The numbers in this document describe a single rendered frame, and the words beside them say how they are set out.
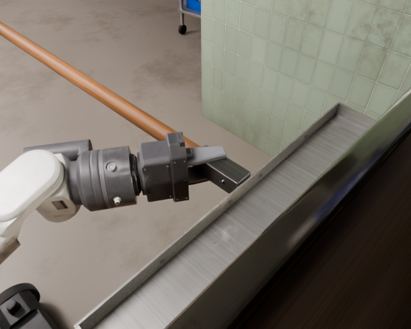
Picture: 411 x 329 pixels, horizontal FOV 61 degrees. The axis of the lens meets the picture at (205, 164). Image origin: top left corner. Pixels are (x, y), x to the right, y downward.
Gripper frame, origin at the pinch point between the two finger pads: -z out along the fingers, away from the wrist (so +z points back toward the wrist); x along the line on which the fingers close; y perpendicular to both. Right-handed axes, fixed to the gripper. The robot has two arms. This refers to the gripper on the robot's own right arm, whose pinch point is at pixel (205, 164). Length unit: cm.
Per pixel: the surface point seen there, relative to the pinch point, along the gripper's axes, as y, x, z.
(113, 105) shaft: -18.0, -0.6, 13.3
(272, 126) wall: -121, 96, -68
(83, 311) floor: -38, 120, 47
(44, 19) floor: -388, 119, 104
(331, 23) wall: -103, 26, -80
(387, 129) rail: 23.4, -23.9, -6.3
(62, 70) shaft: -32.7, -0.6, 23.4
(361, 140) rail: 24.0, -24.0, -4.1
